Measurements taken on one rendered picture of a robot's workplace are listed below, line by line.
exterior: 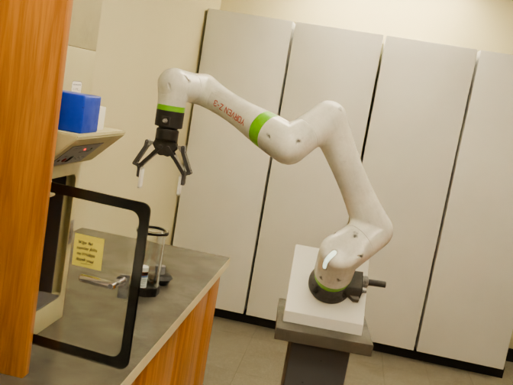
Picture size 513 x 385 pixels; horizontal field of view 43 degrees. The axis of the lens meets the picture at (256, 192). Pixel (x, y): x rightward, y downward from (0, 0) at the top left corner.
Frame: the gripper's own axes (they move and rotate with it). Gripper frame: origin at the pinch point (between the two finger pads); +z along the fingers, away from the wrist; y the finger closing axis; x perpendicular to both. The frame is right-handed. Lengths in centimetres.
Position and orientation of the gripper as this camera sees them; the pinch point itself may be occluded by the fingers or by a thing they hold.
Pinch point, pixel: (159, 188)
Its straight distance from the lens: 219.8
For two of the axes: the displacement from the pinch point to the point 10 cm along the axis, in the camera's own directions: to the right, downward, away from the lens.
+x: 1.5, -1.2, 9.8
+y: 9.7, 1.8, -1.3
